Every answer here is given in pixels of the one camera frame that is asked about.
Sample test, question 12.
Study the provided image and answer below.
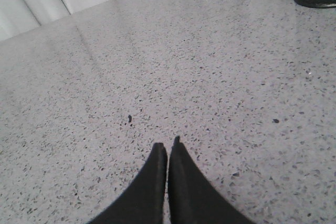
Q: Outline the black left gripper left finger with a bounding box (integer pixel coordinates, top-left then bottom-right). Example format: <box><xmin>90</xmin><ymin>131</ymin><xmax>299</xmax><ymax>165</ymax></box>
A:
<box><xmin>90</xmin><ymin>143</ymin><xmax>167</xmax><ymax>223</ymax></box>

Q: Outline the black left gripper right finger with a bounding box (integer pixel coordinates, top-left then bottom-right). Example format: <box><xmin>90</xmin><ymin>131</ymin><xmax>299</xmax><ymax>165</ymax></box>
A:
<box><xmin>168</xmin><ymin>136</ymin><xmax>252</xmax><ymax>223</ymax></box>

